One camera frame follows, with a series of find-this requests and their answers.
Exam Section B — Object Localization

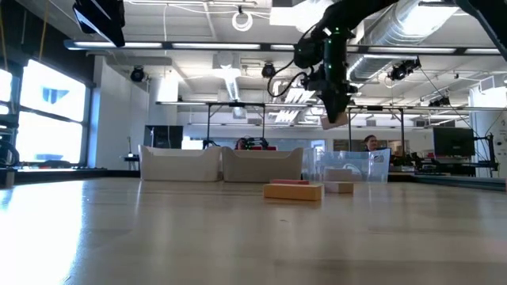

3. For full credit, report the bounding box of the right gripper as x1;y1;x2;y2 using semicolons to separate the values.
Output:
303;70;357;124

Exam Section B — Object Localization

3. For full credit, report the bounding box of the long red wooden block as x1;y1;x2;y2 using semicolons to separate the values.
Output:
269;179;311;186

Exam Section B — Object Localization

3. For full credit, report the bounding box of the yellow wooden block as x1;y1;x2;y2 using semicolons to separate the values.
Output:
262;182;324;202

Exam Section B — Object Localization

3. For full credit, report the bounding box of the clear plastic bin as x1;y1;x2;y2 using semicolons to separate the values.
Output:
303;148;392;184

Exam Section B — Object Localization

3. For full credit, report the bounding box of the white plastic bin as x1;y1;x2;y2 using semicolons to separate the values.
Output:
138;144;223;183
221;146;304;184

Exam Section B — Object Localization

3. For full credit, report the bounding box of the bright ceiling light panel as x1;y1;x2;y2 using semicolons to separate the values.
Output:
269;0;337;32

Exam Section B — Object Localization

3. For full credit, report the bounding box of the black computer monitor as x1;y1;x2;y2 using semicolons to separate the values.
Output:
432;126;476;158

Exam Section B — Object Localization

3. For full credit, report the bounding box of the large bright window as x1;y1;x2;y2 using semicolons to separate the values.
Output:
0;59;91;168

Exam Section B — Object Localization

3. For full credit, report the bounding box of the black background rig frame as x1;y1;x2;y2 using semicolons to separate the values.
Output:
347;104;406;152
204;101;267;150

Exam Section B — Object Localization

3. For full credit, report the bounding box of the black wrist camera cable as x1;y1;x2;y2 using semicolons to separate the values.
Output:
266;23;318;98

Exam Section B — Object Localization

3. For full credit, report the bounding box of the silver ventilation duct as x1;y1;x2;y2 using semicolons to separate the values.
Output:
347;0;463;83

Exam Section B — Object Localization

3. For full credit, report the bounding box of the coiled white cable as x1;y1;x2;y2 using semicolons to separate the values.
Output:
231;9;254;33

